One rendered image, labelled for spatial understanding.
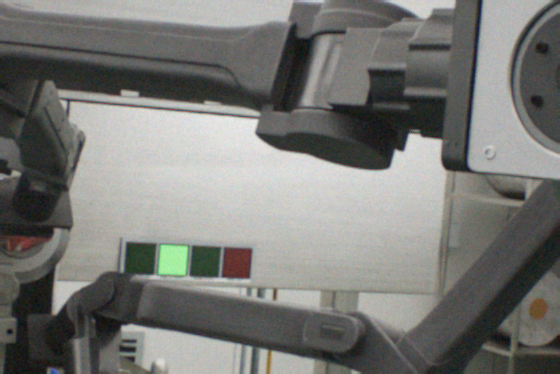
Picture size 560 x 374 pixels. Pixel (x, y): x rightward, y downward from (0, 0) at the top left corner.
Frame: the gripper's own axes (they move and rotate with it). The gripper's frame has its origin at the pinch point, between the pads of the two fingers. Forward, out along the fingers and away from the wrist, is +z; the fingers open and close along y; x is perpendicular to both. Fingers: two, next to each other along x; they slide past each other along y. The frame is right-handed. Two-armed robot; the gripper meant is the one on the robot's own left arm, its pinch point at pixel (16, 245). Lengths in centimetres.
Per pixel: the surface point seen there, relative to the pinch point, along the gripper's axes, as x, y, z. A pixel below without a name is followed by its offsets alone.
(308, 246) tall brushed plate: 24, 63, 29
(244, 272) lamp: 20, 50, 32
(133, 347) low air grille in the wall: 133, 114, 243
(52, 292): -1.7, 6.9, 8.5
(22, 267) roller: -0.2, 1.9, 4.8
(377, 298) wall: 150, 215, 232
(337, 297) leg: 26, 78, 49
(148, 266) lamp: 19.7, 32.3, 31.6
